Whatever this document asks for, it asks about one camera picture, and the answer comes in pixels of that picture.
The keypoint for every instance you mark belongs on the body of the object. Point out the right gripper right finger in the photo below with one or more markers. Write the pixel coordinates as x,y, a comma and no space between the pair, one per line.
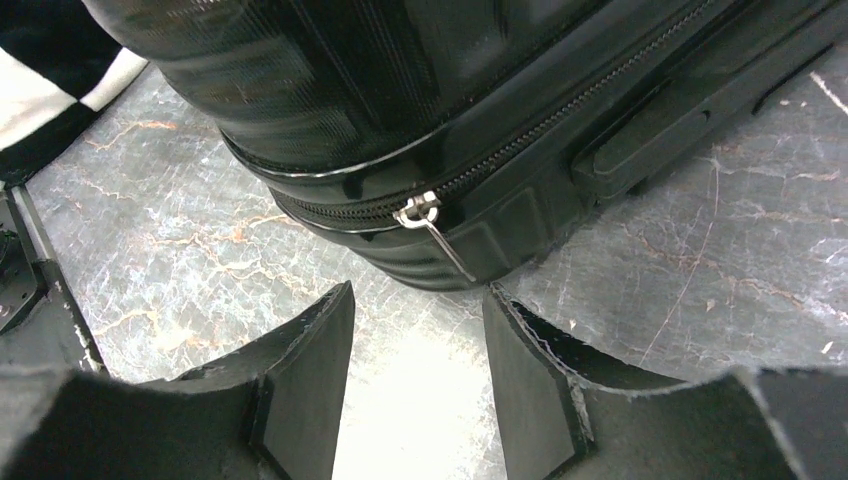
566,410

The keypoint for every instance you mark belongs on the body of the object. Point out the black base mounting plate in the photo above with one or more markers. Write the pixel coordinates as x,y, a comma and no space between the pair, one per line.
41,321

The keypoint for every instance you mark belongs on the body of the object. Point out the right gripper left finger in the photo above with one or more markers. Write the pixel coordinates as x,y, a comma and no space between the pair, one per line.
268,410

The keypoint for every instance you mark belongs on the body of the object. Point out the black suitcase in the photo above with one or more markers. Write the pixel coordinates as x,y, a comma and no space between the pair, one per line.
449,142

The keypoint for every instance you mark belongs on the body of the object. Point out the black white checkered blanket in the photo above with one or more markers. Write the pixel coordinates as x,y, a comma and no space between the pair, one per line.
59,71

